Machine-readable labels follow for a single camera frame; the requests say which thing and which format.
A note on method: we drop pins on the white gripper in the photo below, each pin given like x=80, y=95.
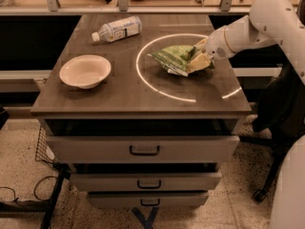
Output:
x=216, y=45

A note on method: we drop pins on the green jalapeno chip bag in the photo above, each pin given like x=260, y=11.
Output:
x=175, y=59

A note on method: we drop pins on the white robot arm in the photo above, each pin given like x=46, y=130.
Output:
x=276, y=22

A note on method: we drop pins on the white paper bowl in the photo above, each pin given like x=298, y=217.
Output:
x=85, y=71

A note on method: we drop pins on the grey drawer cabinet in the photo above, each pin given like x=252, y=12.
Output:
x=139, y=98

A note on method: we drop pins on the clear plastic water bottle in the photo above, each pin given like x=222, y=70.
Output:
x=119, y=29

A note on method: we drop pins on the black office chair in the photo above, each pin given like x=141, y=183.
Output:
x=281, y=109

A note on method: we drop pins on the top grey drawer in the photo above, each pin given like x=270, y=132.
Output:
x=143, y=149

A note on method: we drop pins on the grey drawer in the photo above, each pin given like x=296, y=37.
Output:
x=143, y=149
x=146, y=182
x=147, y=199

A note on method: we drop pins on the middle grey drawer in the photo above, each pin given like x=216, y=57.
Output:
x=146, y=182

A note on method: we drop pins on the bottom grey drawer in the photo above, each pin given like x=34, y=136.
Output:
x=147, y=199

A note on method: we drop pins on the black metal stand leg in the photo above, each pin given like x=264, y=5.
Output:
x=36, y=206

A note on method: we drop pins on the black wire mesh basket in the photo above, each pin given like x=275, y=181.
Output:
x=43, y=152

